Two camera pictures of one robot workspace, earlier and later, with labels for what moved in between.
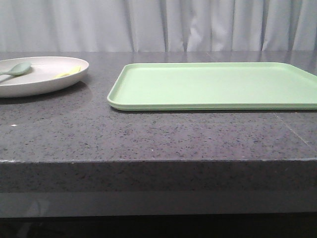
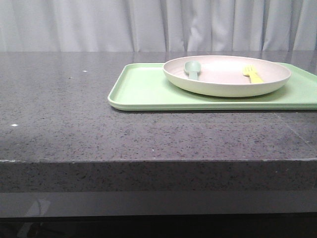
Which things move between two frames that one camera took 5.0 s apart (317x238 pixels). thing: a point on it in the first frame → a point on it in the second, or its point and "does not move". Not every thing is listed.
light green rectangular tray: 213,86 does not move
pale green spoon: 20,69 → 193,67
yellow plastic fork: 76,70 → 249,70
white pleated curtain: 79,26 does not move
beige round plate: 46,75 → 225,76
